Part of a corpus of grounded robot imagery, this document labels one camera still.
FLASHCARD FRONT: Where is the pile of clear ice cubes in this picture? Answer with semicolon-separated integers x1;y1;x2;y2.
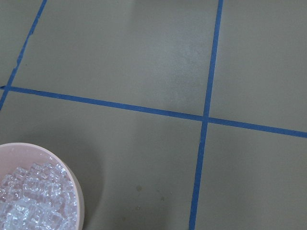
0;163;77;230

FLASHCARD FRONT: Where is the pink bowl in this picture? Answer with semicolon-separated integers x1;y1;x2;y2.
0;143;84;230

